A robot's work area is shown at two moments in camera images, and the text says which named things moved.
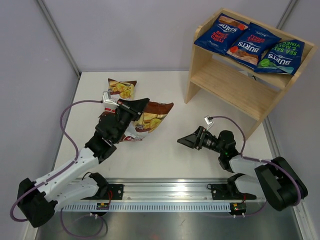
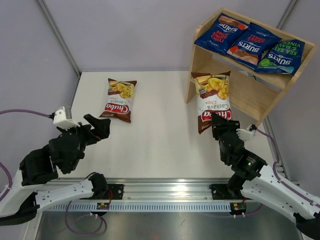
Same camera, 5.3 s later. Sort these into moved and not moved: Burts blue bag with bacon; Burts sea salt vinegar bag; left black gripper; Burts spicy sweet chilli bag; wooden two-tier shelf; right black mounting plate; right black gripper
Moved: right black gripper; left black gripper
Not moved: Burts sea salt vinegar bag; Burts spicy sweet chilli bag; Burts blue bag with bacon; wooden two-tier shelf; right black mounting plate
